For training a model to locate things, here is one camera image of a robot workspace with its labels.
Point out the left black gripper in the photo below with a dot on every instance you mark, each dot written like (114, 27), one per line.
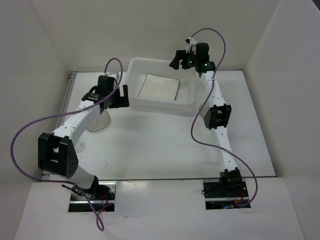
(122, 101)

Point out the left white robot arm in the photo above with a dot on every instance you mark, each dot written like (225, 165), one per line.
(56, 150)

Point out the square white plate black rim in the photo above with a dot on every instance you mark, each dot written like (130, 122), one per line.
(159, 88)

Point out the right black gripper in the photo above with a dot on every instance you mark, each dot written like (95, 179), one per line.
(180, 54)

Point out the clear plastic cup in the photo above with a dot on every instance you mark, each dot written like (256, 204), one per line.
(78, 146)

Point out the aluminium rail left edge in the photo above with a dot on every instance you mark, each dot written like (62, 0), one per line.
(68, 92)

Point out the white plastic bin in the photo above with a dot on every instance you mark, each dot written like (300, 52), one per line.
(139, 67)

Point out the clear glass dish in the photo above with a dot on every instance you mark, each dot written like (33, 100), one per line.
(100, 123)

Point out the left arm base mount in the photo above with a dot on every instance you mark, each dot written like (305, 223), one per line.
(104, 202)

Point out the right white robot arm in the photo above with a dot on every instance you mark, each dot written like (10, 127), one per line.
(214, 111)

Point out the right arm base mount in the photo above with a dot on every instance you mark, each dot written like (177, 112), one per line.
(216, 198)

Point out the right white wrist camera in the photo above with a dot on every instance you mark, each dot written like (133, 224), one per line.
(190, 42)

